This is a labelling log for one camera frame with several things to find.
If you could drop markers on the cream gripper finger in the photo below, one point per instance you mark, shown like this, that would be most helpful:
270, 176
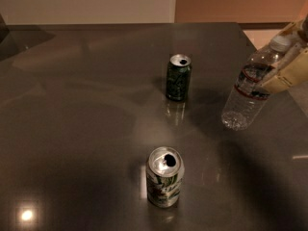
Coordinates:
293, 31
295, 73

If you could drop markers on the clear plastic water bottle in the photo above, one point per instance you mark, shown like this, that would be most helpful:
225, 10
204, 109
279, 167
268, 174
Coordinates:
246, 100

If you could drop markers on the dark green soda can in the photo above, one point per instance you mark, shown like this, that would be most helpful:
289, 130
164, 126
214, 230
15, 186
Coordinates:
179, 69

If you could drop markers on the silver green soda can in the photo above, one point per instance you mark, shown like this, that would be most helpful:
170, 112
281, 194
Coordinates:
164, 174

